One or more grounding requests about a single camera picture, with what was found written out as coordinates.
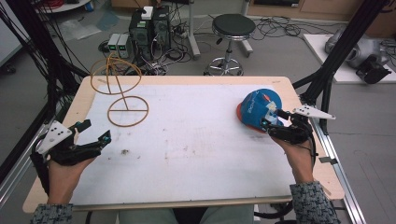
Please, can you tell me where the white floor board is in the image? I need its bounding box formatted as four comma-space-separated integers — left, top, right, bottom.
302, 33, 396, 85

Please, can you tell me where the black round stool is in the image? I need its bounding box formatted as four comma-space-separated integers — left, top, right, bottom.
203, 13, 257, 77

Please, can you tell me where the tangle of black floor cables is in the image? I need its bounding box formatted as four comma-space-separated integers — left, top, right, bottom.
250, 15, 337, 43

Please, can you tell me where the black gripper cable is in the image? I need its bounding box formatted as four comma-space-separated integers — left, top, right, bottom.
253, 200, 296, 220

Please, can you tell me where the grey and black device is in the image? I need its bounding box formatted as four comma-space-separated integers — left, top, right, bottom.
324, 28, 394, 86

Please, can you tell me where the grey desk leg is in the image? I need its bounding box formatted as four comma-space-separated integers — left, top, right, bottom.
186, 0, 203, 61

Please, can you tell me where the aluminium rail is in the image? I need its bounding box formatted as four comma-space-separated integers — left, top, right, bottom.
309, 117, 368, 224

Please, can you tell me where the person's left hand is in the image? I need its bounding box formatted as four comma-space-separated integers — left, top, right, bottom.
47, 156, 97, 205

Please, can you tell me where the white table mat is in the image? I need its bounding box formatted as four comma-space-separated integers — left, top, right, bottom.
70, 83, 297, 207

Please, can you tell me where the white box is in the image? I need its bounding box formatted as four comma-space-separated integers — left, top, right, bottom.
140, 6, 154, 21

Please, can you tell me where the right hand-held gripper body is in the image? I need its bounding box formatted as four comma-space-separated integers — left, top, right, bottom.
267, 104, 337, 146

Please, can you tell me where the black computer tower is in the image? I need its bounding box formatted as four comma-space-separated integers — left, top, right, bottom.
128, 8, 154, 61
151, 5, 173, 60

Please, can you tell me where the blue cap with orange brim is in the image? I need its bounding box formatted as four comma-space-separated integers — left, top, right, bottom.
235, 88, 285, 134

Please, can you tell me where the wooden ring hat stand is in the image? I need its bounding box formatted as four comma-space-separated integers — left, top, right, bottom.
90, 51, 150, 128

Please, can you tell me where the grey power supply unit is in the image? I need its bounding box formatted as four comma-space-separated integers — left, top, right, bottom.
106, 33, 121, 53
117, 33, 131, 60

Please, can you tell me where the person's right hand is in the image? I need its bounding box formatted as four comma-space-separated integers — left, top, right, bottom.
270, 135, 316, 185

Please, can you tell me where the black metal frame stand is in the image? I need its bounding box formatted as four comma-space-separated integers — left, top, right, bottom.
0, 0, 92, 185
291, 0, 391, 136

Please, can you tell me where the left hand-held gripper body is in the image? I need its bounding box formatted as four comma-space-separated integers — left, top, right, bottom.
30, 119, 104, 167

